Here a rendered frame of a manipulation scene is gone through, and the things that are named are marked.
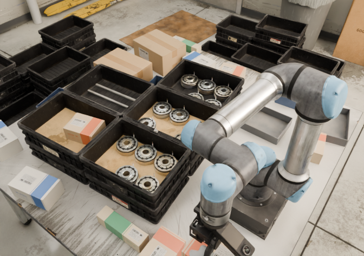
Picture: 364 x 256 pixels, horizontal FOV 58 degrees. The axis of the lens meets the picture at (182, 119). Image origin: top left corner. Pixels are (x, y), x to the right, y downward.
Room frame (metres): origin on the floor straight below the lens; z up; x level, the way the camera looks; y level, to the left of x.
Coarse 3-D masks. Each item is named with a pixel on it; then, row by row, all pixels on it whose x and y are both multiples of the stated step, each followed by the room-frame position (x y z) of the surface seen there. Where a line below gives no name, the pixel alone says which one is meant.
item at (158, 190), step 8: (120, 120) 1.16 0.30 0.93; (128, 120) 1.16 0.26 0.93; (112, 128) 1.11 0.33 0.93; (144, 128) 1.10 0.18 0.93; (160, 136) 1.05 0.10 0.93; (176, 144) 1.00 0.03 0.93; (80, 160) 0.92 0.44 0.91; (88, 160) 0.91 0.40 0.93; (184, 160) 0.92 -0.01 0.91; (96, 168) 0.87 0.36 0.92; (104, 168) 0.86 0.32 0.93; (176, 168) 0.86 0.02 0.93; (112, 176) 0.83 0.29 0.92; (120, 176) 0.82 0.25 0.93; (168, 176) 0.82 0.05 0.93; (128, 184) 0.78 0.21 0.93; (160, 184) 0.78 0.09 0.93; (144, 192) 0.75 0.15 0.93; (160, 192) 0.76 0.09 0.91
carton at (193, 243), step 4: (192, 240) 0.45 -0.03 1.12; (196, 240) 0.45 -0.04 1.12; (188, 244) 0.44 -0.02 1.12; (192, 244) 0.44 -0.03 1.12; (196, 244) 0.44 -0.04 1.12; (200, 244) 0.44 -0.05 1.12; (204, 244) 0.44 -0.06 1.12; (220, 244) 0.44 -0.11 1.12; (184, 248) 0.43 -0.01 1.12; (188, 248) 0.43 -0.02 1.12; (192, 248) 0.43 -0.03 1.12; (196, 248) 0.43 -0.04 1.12; (220, 248) 0.43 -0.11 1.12; (224, 248) 0.43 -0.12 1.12; (184, 252) 0.42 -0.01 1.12; (188, 252) 0.42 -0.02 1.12; (216, 252) 0.42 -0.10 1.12; (220, 252) 0.42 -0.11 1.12; (224, 252) 0.42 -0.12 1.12; (228, 252) 0.42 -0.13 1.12
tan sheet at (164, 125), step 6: (156, 102) 1.41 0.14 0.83; (150, 108) 1.36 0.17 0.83; (144, 114) 1.31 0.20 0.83; (150, 114) 1.31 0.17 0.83; (156, 120) 1.26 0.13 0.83; (162, 120) 1.26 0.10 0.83; (168, 120) 1.26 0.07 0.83; (198, 120) 1.26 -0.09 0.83; (162, 126) 1.22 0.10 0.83; (168, 126) 1.22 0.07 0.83; (174, 126) 1.22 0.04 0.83; (180, 126) 1.22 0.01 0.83; (168, 132) 1.17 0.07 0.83; (174, 132) 1.17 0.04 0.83; (180, 132) 1.17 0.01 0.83
